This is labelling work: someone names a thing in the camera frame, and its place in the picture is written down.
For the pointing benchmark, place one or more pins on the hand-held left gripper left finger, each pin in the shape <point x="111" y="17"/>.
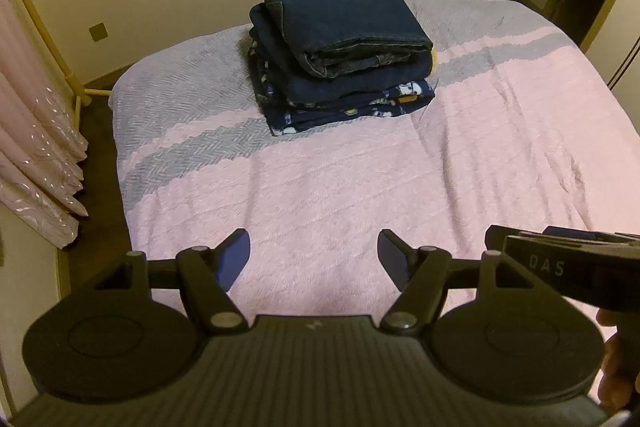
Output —
<point x="240" y="253"/>

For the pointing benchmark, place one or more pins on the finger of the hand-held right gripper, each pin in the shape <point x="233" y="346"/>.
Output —
<point x="495" y="238"/>

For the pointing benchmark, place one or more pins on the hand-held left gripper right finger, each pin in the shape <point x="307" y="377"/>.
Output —
<point x="386" y="253"/>

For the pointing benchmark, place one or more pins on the dark blue jeans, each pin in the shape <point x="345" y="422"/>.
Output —
<point x="340" y="12"/>

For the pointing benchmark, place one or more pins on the yellow clothes rack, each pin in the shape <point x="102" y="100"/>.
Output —
<point x="74" y="84"/>

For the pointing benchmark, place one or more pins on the person's right hand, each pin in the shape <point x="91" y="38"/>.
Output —
<point x="620" y="372"/>

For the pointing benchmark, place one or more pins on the pink and grey blanket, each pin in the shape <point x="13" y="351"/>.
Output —
<point x="325" y="197"/>

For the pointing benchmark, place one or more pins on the navy printed folded cloth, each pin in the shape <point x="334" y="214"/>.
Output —
<point x="325" y="116"/>

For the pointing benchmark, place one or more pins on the folded navy garment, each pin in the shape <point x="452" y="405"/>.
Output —
<point x="320" y="88"/>

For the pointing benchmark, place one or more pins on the yellow cloth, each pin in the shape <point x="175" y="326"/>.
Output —
<point x="435" y="63"/>

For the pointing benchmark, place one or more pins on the pink curtain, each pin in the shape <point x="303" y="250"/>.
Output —
<point x="30" y="132"/>

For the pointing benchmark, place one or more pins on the brown wall outlet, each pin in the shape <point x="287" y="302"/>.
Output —
<point x="98" y="33"/>

